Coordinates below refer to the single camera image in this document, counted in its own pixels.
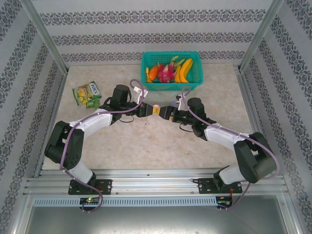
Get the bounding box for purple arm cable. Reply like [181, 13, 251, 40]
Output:
[181, 86, 280, 212]
[59, 79, 149, 214]

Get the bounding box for small green biscuit packet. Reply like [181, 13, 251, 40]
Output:
[85, 98, 101, 109]

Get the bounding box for green Fox's candy bag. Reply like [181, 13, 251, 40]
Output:
[72, 81, 101, 106]

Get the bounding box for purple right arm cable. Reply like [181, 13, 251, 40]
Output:
[181, 86, 280, 212]

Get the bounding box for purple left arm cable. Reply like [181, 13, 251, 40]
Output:
[59, 79, 149, 214]

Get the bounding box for large orange-yellow banana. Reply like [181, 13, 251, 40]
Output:
[179, 58, 194, 83]

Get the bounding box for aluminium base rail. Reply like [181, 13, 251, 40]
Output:
[23, 169, 287, 198]

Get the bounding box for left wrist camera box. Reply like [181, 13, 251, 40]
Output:
[135, 88, 150, 105]

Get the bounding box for orange papaya half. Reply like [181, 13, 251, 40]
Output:
[149, 65, 159, 80]

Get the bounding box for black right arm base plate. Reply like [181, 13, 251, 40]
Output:
[196, 177, 243, 195]

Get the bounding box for aluminium side rail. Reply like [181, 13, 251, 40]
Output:
[33, 72, 69, 178]
[235, 64, 278, 176]

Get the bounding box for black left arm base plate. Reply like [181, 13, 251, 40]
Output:
[68, 179, 113, 195]

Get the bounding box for pink dragon fruit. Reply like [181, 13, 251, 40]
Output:
[157, 55, 184, 83]

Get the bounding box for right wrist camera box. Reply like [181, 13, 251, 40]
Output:
[174, 94, 184, 111]

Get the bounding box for slotted grey cable duct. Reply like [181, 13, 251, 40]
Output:
[32, 196, 218, 207]

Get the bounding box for grey metal panel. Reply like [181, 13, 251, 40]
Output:
[23, 195, 299, 234]

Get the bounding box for aluminium frame post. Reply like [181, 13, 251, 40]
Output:
[240, 0, 285, 71]
[19, 0, 69, 74]

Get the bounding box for teal plastic basket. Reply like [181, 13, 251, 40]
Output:
[141, 51, 204, 91]

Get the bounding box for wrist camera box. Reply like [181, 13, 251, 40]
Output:
[174, 94, 184, 111]
[135, 88, 150, 105]

